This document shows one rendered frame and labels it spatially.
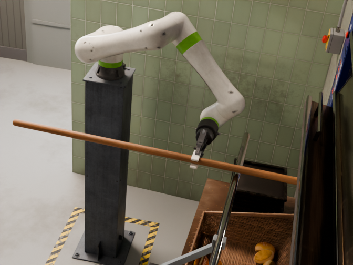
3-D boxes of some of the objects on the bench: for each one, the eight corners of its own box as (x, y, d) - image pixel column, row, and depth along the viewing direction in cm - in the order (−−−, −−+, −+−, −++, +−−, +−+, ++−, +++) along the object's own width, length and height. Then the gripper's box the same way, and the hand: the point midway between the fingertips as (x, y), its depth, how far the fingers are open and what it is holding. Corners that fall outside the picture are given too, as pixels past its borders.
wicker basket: (294, 256, 263) (307, 213, 248) (286, 352, 216) (300, 306, 202) (198, 232, 271) (205, 189, 256) (169, 320, 224) (176, 273, 209)
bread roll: (255, 243, 264) (256, 237, 259) (276, 246, 263) (277, 242, 257) (253, 253, 262) (254, 248, 256) (274, 257, 260) (275, 252, 254)
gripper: (216, 120, 229) (205, 150, 209) (211, 151, 238) (200, 182, 218) (199, 116, 230) (186, 145, 211) (195, 147, 239) (182, 177, 219)
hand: (195, 159), depth 217 cm, fingers closed on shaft, 3 cm apart
